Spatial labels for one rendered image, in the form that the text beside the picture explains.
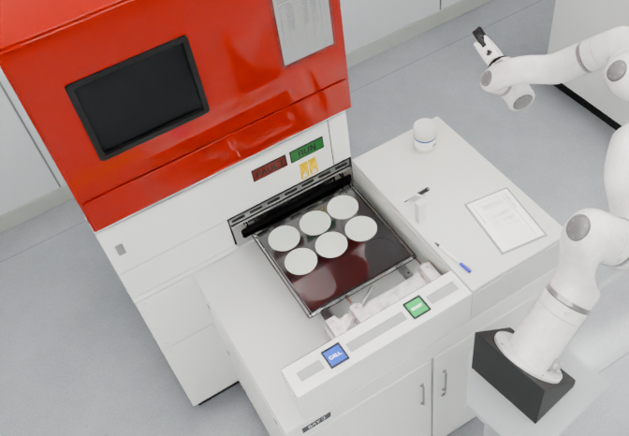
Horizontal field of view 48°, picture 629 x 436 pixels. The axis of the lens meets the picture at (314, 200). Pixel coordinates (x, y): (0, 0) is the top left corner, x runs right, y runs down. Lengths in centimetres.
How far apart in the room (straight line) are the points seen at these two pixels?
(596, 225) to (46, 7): 131
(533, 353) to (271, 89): 94
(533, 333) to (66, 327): 220
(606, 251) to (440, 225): 55
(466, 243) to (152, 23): 105
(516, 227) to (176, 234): 100
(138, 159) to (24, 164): 191
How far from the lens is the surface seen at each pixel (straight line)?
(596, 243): 174
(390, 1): 417
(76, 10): 163
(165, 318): 241
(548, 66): 211
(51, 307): 351
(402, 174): 225
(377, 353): 191
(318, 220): 224
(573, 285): 181
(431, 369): 219
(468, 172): 226
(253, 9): 175
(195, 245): 222
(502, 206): 217
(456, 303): 197
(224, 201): 214
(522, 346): 187
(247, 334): 213
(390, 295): 208
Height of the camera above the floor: 262
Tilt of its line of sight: 48 degrees down
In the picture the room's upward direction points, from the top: 10 degrees counter-clockwise
